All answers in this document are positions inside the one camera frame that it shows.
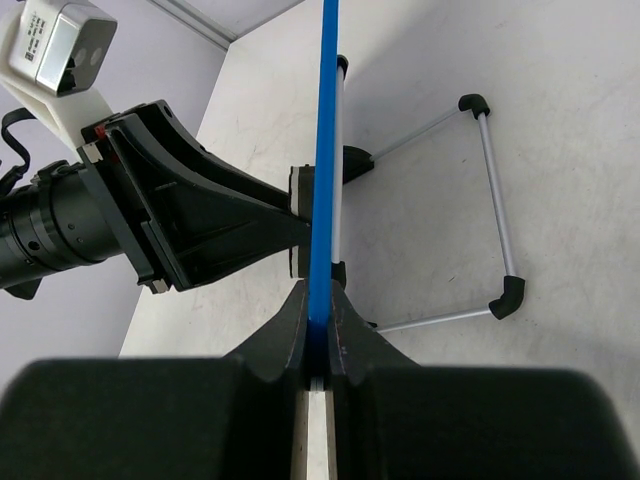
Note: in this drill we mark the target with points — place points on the whiteboard metal wire stand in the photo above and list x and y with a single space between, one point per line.
421 232

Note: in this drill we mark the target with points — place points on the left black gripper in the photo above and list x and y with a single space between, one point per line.
176 234

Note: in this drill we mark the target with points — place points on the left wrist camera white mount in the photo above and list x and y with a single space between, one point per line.
51 55

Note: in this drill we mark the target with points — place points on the left aluminium frame post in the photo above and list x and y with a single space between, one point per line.
196 21

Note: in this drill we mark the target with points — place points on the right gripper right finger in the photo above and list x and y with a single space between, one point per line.
391 418

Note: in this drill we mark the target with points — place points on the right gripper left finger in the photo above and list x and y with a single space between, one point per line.
240 416

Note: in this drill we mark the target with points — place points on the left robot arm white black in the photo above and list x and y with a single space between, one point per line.
54 225

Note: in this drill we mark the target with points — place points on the blue framed whiteboard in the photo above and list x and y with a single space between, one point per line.
326 233

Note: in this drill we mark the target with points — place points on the black whiteboard eraser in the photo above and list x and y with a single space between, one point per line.
301 186

